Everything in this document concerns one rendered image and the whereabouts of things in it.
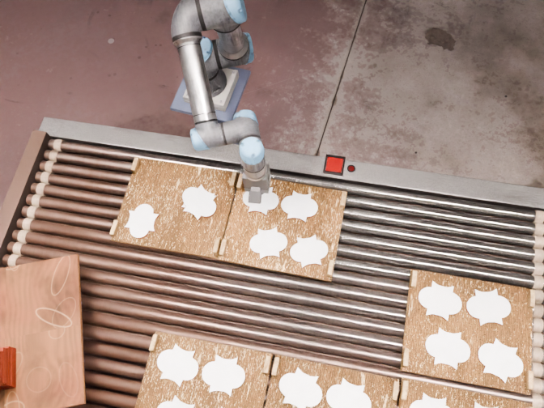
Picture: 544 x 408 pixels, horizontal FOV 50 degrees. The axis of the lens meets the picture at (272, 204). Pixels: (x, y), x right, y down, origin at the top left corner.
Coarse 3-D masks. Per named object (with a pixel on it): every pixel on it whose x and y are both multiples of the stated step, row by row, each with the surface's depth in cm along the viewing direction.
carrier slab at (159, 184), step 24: (144, 168) 225; (168, 168) 224; (192, 168) 224; (144, 192) 221; (168, 192) 220; (216, 192) 219; (120, 216) 217; (168, 216) 216; (192, 216) 216; (216, 216) 215; (120, 240) 213; (144, 240) 213; (168, 240) 212; (192, 240) 212
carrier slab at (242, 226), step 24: (240, 192) 219; (288, 192) 217; (312, 192) 217; (336, 192) 216; (240, 216) 215; (264, 216) 214; (312, 216) 213; (336, 216) 212; (240, 240) 211; (288, 240) 210; (336, 240) 209; (240, 264) 208; (264, 264) 207; (288, 264) 206
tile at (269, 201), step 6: (246, 192) 217; (270, 192) 217; (246, 198) 216; (264, 198) 216; (270, 198) 216; (276, 198) 216; (246, 204) 215; (252, 204) 215; (258, 204) 215; (264, 204) 215; (270, 204) 215; (276, 204) 215; (252, 210) 214; (258, 210) 214; (264, 210) 214
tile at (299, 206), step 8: (288, 200) 215; (296, 200) 215; (304, 200) 215; (312, 200) 214; (288, 208) 214; (296, 208) 214; (304, 208) 213; (312, 208) 213; (288, 216) 212; (296, 216) 212; (304, 216) 212
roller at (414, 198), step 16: (48, 144) 234; (64, 144) 233; (80, 144) 233; (128, 160) 231; (160, 160) 228; (176, 160) 227; (192, 160) 228; (272, 176) 222; (288, 176) 222; (304, 176) 222; (352, 192) 219; (368, 192) 218; (384, 192) 217; (400, 192) 217; (448, 208) 215; (464, 208) 213; (480, 208) 212; (496, 208) 212; (512, 208) 212
